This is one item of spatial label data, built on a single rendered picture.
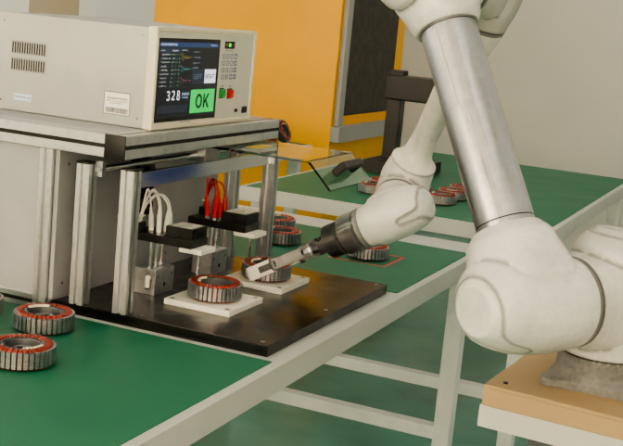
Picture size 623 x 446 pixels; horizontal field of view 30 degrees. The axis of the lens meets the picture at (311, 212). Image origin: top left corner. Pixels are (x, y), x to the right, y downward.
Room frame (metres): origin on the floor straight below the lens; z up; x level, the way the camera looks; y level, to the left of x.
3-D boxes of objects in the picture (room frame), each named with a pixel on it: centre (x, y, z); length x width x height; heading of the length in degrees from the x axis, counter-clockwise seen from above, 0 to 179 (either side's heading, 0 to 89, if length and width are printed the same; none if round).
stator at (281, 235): (3.11, 0.08, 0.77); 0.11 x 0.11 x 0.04
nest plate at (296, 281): (2.54, 0.09, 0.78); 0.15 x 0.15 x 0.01; 67
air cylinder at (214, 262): (2.60, 0.22, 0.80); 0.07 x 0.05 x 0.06; 157
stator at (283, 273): (2.54, 0.09, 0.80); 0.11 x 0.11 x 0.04
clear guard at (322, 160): (2.61, 0.07, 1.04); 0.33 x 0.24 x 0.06; 67
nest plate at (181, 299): (2.32, 0.18, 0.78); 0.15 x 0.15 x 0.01; 67
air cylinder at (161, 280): (2.37, 0.32, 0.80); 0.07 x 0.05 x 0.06; 157
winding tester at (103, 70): (2.57, 0.43, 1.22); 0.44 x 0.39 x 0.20; 157
